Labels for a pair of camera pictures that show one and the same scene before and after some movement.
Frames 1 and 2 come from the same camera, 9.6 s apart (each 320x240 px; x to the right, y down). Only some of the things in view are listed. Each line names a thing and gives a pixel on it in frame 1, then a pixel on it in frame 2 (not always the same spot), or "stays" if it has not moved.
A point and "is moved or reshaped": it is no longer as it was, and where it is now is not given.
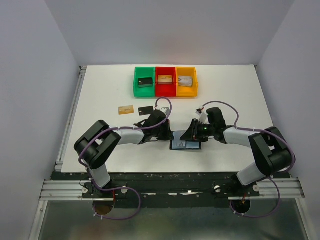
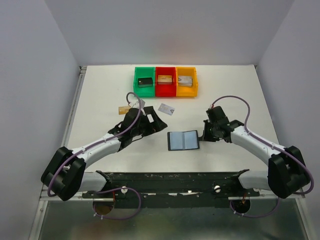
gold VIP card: (126, 109) stays
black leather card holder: (176, 144) stays
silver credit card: (177, 143) is moved or reshaped
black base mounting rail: (167, 189) stays
